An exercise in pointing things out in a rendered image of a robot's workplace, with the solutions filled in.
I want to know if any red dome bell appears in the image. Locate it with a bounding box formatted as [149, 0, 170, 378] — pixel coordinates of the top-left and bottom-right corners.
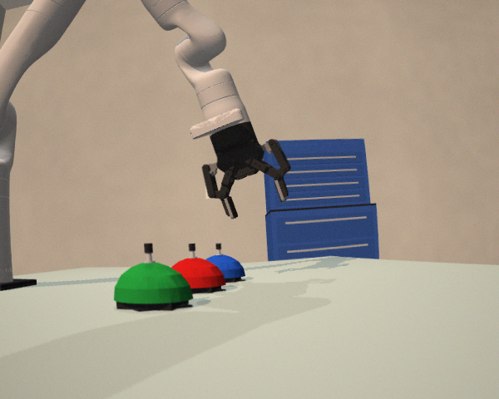
[172, 244, 226, 294]

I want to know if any blue dome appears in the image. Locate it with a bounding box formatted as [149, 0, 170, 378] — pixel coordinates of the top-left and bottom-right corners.
[206, 244, 245, 283]

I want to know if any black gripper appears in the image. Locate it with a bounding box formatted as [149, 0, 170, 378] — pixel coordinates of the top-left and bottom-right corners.
[202, 121, 291, 219]

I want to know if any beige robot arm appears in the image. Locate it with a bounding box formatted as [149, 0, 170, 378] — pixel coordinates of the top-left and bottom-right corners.
[0, 0, 250, 283]

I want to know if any green dome bell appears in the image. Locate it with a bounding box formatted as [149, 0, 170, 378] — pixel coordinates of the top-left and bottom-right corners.
[114, 244, 193, 312]

